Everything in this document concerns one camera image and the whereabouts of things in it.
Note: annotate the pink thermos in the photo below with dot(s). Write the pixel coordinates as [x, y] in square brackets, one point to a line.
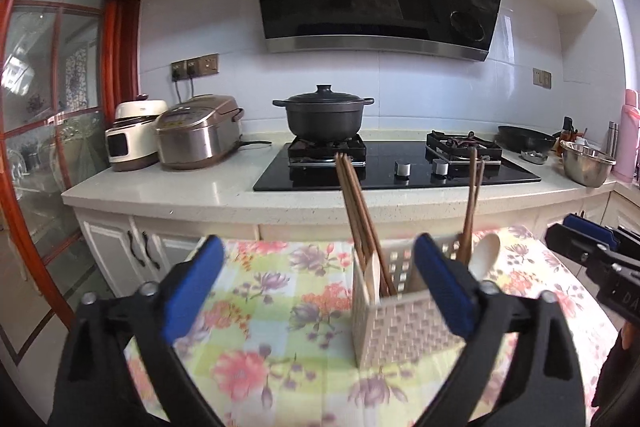
[631, 132]

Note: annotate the small metal dish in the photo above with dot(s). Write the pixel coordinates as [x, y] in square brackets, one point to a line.
[533, 158]

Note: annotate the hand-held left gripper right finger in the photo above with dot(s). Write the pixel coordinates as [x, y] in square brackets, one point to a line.
[445, 287]

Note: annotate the white base cabinets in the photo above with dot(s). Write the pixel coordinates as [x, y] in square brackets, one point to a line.
[110, 247]

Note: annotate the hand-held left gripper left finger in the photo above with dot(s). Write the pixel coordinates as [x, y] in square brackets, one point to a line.
[192, 287]

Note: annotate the silver rice cooker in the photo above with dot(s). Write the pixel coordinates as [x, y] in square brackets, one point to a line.
[200, 134]

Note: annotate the steel bottle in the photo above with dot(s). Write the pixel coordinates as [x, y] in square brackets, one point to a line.
[612, 139]

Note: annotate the floral tablecloth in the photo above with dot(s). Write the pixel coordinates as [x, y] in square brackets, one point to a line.
[260, 282]

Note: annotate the large steel bowl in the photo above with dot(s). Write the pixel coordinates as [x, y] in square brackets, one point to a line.
[587, 167]

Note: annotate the gold wall switch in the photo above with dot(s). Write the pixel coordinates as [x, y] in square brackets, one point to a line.
[542, 78]

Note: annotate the red wooden glass door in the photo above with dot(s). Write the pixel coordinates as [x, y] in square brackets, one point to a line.
[50, 132]

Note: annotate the speckled stone countertop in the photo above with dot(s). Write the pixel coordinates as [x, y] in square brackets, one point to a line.
[175, 187]

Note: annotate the gold wall socket panel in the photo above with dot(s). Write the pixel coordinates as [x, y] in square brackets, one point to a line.
[197, 67]

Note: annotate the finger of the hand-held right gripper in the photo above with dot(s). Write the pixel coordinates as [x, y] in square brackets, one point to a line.
[587, 227]
[570, 242]

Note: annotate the white pressure cooker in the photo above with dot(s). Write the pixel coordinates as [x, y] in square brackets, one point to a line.
[132, 137]

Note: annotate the black glass gas cooktop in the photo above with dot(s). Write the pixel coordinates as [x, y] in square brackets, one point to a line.
[390, 179]

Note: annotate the black wok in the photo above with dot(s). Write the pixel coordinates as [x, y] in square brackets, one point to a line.
[525, 138]

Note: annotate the black casserole pot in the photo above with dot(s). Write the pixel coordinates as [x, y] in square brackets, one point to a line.
[322, 117]

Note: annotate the cream perforated utensil basket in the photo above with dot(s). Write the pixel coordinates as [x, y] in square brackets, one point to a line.
[400, 332]

